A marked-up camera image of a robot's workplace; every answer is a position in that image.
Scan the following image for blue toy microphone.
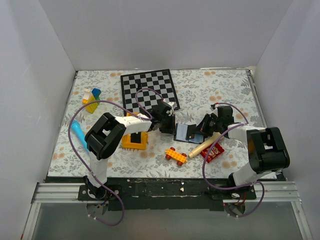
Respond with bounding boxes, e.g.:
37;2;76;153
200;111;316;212
70;120;88;152

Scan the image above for purple cable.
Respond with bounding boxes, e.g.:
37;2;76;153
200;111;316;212
67;87;166;227
201;102;265;218

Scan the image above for red owl toy block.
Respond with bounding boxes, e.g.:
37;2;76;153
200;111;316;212
200;143;225;163

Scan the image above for black white chessboard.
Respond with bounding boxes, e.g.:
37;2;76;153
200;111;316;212
120;69;180;113

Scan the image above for yellow plastic bin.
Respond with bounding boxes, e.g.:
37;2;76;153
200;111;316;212
122;113;151;150

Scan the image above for black leather card holder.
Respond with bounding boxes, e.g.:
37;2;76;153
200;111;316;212
173;123;205;144

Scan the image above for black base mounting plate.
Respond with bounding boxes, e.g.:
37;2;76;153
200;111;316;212
77;177;256;211

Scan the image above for cream toy microphone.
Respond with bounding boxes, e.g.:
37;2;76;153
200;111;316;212
188;132;221;158

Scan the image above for floral table mat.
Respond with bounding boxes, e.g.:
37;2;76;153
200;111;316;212
47;69;265;178

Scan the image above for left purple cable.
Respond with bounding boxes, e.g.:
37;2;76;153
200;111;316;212
67;87;166;227

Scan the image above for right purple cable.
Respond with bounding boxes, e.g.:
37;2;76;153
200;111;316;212
201;102;265;218

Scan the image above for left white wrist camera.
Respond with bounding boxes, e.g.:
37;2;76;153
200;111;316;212
167;101;176;116

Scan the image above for colourful stacked toy blocks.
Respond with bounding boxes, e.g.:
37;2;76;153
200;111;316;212
82;88;101;114

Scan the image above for orange toy car block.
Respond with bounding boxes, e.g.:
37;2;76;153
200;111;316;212
165;147;187;167

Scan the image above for black card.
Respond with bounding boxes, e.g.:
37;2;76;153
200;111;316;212
130;132;141;144
186;124;197;140

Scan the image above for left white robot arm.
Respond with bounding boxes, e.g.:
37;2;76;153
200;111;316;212
84;100;176;200

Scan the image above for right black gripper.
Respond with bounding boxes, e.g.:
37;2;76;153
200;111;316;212
191;113;222;137

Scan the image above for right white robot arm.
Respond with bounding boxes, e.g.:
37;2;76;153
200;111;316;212
195;102;290;199

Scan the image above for aluminium frame rail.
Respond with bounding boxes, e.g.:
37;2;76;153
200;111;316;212
20;183;84;240

